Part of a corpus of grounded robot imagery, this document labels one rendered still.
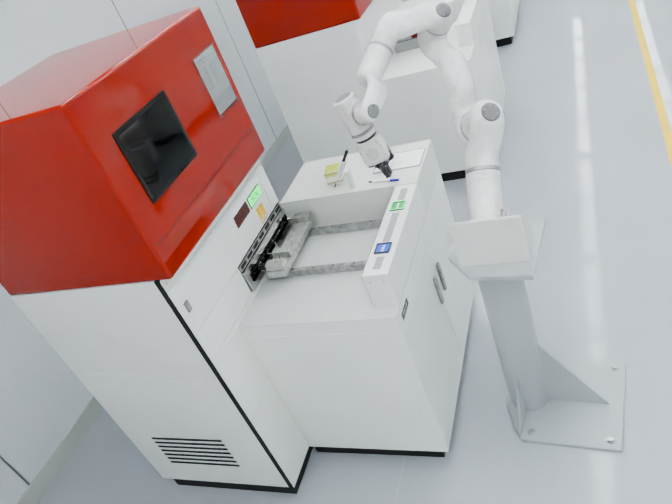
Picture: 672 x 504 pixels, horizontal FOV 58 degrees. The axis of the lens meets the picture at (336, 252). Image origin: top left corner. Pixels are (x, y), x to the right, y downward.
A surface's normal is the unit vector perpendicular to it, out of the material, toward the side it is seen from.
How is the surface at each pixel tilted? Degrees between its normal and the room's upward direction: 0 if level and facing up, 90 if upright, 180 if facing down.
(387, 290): 90
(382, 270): 0
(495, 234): 90
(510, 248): 90
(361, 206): 90
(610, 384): 0
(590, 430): 0
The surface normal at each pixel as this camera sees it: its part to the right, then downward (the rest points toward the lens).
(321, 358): -0.27, 0.62
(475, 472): -0.33, -0.78
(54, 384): 0.90, -0.10
